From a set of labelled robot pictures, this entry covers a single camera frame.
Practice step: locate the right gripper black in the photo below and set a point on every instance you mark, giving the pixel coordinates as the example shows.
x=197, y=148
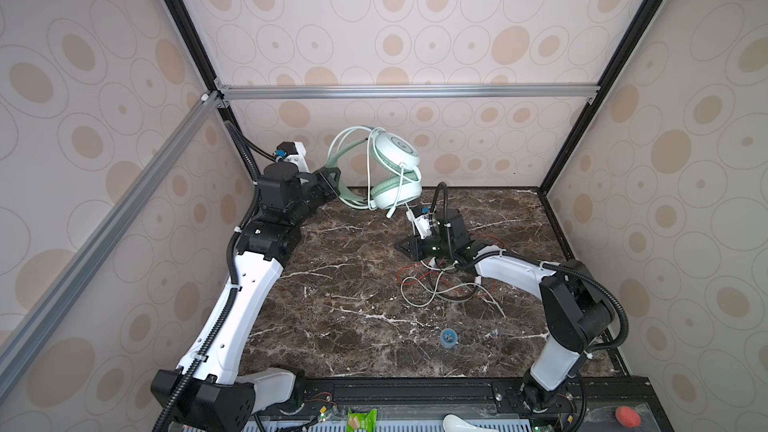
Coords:
x=414, y=248

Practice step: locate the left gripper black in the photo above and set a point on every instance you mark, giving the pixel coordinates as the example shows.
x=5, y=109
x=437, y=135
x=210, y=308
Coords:
x=330, y=187

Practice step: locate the mint green headphones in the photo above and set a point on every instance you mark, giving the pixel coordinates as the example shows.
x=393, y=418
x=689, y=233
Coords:
x=390, y=151

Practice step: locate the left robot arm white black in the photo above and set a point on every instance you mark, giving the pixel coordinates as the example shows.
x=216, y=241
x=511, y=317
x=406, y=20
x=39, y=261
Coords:
x=205, y=391

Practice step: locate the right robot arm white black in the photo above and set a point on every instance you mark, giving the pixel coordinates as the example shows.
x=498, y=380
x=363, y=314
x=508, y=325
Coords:
x=582, y=315

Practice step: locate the small blue tape roll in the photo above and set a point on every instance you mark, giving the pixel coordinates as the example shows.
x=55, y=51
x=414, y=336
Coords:
x=448, y=338

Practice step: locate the white spoon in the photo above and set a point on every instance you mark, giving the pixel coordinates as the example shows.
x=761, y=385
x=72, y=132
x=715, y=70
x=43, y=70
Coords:
x=453, y=423

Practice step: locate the green snack packet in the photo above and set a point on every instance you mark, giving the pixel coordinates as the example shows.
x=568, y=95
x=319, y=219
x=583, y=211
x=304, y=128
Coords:
x=362, y=421

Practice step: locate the red round button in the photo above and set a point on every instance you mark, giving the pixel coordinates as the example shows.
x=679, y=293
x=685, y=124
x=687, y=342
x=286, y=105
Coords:
x=628, y=417

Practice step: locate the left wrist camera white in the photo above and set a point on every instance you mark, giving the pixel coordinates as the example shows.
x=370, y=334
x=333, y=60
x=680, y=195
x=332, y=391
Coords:
x=294, y=152

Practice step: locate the black vertical frame post left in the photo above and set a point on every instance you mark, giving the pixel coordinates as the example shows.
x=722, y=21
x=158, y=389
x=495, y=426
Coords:
x=196, y=49

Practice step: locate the black vertical frame post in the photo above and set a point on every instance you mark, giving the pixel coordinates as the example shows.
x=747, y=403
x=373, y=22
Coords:
x=196, y=49
x=639, y=24

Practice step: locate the horizontal aluminium rail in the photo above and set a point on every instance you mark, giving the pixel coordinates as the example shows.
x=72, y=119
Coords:
x=424, y=91

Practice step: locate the black vertical frame post right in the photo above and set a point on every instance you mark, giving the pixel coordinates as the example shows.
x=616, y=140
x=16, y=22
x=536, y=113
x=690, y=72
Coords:
x=639, y=24

